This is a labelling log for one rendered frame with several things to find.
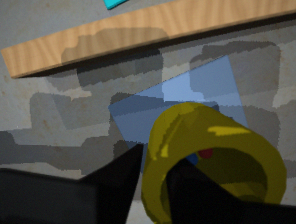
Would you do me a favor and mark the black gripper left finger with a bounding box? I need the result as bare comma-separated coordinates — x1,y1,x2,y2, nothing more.
0,144,144,224

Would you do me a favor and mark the yellow cup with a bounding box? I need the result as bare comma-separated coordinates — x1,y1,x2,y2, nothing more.
141,102,287,224

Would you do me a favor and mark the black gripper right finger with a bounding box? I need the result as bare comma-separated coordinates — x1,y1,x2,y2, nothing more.
166,158,296,224

